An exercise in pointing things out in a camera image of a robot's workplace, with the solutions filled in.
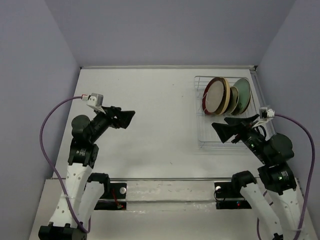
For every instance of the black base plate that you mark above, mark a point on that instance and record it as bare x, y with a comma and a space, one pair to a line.
115, 199
227, 198

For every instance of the pale orange plate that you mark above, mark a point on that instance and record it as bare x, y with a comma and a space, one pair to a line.
225, 98

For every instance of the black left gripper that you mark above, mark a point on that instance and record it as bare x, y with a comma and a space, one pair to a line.
123, 117

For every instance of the black glossy plate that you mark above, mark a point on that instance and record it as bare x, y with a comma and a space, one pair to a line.
239, 108

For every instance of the red rimmed white plate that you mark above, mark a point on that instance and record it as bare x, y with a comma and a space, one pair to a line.
213, 95

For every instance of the cream plate with black motif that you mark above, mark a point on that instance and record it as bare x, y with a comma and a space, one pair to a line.
233, 100

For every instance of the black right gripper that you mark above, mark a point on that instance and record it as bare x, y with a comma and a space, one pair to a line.
225, 131

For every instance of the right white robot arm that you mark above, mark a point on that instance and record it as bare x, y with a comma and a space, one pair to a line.
282, 219

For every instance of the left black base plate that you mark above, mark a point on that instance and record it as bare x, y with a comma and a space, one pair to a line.
115, 199

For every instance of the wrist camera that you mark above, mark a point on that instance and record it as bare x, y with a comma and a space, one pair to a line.
95, 102
265, 113

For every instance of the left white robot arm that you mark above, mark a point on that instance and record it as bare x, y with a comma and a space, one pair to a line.
82, 188

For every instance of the teal flower plate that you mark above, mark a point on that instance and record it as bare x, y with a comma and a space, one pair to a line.
244, 90

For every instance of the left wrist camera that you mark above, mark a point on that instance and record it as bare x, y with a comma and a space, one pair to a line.
95, 102

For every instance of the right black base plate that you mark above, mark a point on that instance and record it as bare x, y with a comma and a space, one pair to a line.
227, 198

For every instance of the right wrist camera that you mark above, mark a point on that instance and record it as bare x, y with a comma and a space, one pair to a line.
265, 113

